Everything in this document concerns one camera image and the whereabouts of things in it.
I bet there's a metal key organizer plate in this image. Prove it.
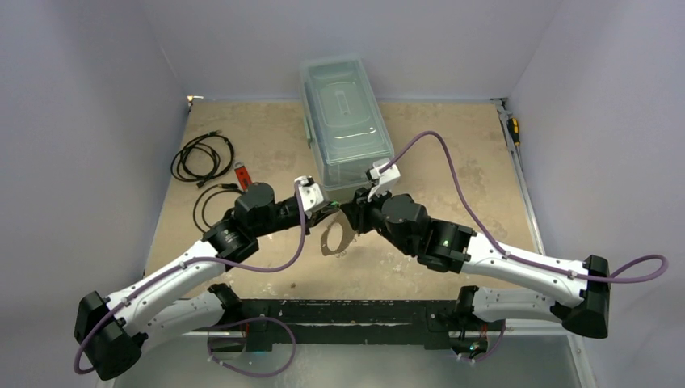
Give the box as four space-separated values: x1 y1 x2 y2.
320 212 356 257

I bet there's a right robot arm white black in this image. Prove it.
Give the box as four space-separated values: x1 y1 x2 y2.
340 189 611 339

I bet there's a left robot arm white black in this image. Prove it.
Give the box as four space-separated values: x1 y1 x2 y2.
73 176 339 381

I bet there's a clear plastic storage box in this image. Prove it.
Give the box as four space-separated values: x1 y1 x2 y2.
300 55 394 194

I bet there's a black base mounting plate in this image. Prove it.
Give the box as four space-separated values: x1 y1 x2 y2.
213 299 504 352

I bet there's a yellow black screwdriver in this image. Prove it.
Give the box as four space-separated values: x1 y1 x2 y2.
506 117 521 148

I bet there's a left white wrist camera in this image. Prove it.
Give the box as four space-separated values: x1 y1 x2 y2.
294 175 328 217

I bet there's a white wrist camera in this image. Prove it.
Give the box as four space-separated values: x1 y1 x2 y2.
294 175 328 217
366 158 401 202

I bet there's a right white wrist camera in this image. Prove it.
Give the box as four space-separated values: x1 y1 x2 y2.
366 158 401 202

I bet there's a black usb cable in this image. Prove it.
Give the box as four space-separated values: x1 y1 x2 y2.
192 183 243 232

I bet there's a coiled black cable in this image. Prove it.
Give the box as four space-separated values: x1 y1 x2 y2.
170 131 235 184

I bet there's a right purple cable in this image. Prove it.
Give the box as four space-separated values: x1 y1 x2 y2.
376 131 670 365

